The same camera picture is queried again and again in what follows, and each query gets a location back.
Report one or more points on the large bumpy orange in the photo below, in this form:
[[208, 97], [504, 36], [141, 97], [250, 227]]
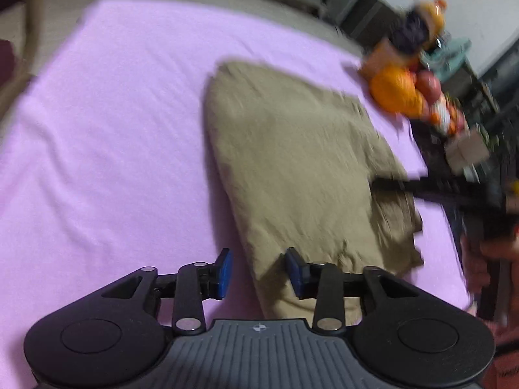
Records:
[[395, 91]]

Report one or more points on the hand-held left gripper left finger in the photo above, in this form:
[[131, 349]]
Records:
[[225, 273]]

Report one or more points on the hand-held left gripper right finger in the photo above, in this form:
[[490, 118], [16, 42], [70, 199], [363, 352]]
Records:
[[292, 272]]

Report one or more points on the maroon chair with gold frame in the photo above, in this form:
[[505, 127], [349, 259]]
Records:
[[24, 48]]

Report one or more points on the white netted fruit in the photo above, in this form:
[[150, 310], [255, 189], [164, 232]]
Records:
[[444, 119]]

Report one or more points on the khaki pants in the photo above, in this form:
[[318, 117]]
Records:
[[300, 162]]

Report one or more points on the pink blanket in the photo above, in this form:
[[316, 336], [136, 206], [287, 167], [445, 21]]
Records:
[[113, 129]]

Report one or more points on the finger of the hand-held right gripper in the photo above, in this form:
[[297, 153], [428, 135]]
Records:
[[429, 189]]

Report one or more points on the teal cloth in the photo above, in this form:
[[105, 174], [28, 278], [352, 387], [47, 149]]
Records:
[[450, 54]]

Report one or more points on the orange juice bottle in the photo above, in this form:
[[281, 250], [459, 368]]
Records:
[[409, 34]]

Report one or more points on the person's right hand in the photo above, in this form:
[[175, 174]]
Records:
[[474, 267]]

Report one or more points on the white cup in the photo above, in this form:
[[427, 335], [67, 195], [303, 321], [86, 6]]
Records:
[[466, 152]]

